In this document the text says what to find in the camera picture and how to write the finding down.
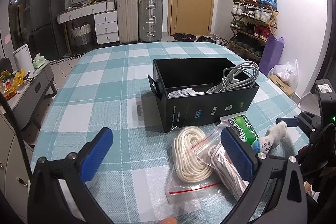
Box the teal checked tablecloth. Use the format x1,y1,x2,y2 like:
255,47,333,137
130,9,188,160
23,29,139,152
28,41,310,224

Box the bagged white rope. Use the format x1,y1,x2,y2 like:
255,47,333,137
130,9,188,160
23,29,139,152
207,139,253,202

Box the brown cardboard box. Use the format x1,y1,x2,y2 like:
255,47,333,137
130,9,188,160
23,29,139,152
268,75,294,98

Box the person's left hand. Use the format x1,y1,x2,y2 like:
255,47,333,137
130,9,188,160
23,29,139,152
156,217,178,224

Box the dark glass cabinet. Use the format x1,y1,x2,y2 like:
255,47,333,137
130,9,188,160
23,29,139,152
7,0,51,57

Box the white cable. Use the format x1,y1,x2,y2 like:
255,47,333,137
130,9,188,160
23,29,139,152
205,61,260,94

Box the woven laundry basket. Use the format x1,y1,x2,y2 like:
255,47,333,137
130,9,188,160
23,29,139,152
71,22,94,54

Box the dark grey refrigerator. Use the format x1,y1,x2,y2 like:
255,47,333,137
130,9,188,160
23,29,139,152
30,0,68,60

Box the black cardboard box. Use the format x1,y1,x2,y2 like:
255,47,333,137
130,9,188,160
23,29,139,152
148,58,259,132

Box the yellow plastic bag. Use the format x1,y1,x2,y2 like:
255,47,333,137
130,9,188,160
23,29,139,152
1,68,30,101

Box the white sock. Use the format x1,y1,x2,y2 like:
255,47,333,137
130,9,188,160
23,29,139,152
251,121,287,154

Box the silver suitcase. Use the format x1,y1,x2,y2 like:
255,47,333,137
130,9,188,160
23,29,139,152
138,0,163,42

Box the wooden shoe rack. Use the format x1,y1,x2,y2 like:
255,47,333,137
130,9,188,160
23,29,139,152
228,0,279,63

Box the grey tv cabinet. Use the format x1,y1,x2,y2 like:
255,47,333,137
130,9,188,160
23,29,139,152
10,60,58,132

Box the bagged cream rope coil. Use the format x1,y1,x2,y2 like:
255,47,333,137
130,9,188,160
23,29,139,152
164,122,238,204

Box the white drawer desk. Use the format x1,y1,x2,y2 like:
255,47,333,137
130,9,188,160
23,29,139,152
57,0,119,47

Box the beige suitcase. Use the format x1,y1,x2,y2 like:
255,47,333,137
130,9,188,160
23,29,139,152
116,0,138,44

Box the black camera cable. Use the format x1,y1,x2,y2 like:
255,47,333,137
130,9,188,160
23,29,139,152
0,93,34,183

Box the white air purifier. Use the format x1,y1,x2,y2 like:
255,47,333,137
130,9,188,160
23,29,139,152
13,44,35,74

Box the green medicine sachet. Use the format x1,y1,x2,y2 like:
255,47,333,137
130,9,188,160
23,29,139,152
220,113,259,145

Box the white plastic bag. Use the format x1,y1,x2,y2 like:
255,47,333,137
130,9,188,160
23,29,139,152
267,59,299,91

